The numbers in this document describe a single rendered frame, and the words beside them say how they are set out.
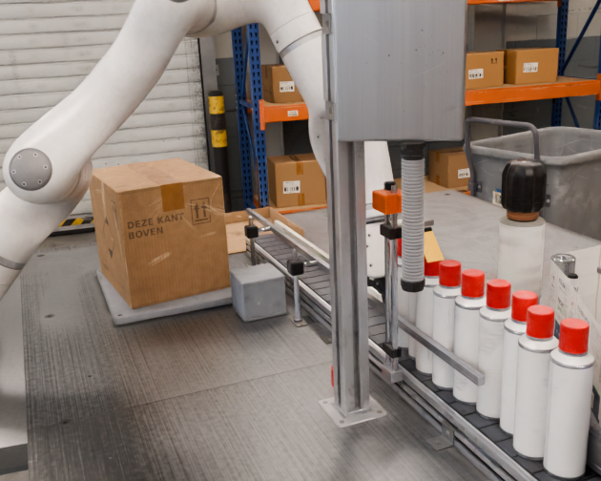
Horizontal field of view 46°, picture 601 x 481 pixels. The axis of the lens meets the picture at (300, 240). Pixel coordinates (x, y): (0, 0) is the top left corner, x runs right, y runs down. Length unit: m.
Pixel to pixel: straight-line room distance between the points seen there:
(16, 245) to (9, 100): 4.09
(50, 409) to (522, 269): 0.89
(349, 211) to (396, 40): 0.26
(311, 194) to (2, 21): 2.40
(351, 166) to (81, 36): 4.40
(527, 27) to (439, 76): 5.60
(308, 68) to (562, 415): 0.71
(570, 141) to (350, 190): 3.31
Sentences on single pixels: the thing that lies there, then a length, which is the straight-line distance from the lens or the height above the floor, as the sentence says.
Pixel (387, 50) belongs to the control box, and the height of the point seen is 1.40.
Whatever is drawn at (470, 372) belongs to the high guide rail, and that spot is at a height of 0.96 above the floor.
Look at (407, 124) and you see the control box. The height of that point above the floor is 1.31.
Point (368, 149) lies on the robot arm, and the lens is 1.28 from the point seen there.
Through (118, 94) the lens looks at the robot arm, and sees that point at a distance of 1.29.
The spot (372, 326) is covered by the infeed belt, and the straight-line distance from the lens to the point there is 1.37.
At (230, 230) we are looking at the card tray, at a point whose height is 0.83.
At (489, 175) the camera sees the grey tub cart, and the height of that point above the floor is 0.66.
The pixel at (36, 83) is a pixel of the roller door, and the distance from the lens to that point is 5.37.
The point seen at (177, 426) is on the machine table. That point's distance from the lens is 1.20.
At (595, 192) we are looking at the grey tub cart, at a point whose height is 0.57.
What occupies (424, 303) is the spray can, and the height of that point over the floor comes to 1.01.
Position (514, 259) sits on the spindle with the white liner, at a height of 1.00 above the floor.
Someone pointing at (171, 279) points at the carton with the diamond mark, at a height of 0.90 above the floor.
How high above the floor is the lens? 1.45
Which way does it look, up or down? 17 degrees down
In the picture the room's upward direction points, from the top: 3 degrees counter-clockwise
